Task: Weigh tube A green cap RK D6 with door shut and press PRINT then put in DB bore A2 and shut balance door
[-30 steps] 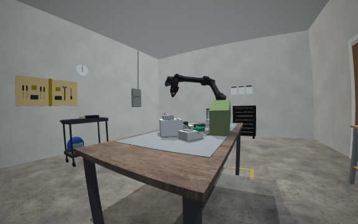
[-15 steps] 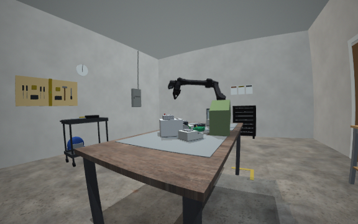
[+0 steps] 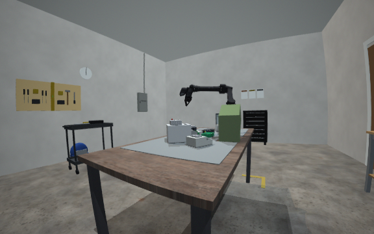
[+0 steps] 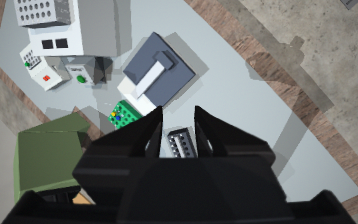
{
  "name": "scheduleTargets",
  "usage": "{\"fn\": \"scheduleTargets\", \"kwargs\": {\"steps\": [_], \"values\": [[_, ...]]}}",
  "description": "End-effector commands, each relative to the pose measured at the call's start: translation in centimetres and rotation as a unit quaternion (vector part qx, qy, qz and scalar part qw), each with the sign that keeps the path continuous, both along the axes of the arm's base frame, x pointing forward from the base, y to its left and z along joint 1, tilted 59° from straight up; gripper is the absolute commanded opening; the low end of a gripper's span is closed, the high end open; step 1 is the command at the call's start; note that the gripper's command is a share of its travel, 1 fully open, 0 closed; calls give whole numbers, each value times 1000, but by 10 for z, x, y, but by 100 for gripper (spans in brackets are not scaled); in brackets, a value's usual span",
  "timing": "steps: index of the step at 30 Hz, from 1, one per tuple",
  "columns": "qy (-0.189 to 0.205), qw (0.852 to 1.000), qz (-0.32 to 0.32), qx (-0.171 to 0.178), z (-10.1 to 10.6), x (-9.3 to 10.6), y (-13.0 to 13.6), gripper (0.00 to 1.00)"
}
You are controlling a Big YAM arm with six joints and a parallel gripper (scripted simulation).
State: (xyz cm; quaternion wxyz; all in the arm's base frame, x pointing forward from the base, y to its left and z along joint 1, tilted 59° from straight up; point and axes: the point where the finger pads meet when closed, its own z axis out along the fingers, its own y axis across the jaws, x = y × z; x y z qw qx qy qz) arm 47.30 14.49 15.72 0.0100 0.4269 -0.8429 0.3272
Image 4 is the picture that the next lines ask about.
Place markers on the white dry block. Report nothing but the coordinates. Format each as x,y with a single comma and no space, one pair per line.
49,72

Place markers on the grey bench mat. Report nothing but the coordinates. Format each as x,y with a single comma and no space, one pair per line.
226,86

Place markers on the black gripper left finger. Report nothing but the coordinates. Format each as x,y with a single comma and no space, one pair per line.
132,138

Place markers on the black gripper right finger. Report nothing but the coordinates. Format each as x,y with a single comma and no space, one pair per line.
227,140

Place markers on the green tube rack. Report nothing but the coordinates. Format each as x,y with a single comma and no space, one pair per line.
124,108

